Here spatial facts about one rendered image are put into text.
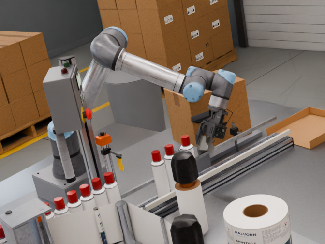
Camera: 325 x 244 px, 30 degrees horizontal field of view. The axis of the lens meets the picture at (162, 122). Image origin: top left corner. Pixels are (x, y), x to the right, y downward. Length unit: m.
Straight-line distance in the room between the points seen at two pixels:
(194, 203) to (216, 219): 0.18
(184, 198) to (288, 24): 5.05
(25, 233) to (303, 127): 1.50
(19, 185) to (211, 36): 3.95
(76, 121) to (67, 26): 6.77
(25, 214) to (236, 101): 1.22
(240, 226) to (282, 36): 5.28
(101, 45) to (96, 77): 0.21
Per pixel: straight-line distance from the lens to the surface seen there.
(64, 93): 2.04
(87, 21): 9.01
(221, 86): 2.43
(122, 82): 4.75
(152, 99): 4.82
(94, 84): 2.56
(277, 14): 6.98
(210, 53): 6.49
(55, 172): 2.62
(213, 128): 2.43
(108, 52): 2.35
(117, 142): 3.10
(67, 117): 2.07
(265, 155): 2.61
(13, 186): 2.93
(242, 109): 2.80
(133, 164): 2.82
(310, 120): 2.98
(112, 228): 2.08
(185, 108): 2.69
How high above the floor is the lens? 2.02
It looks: 22 degrees down
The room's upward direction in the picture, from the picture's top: 11 degrees counter-clockwise
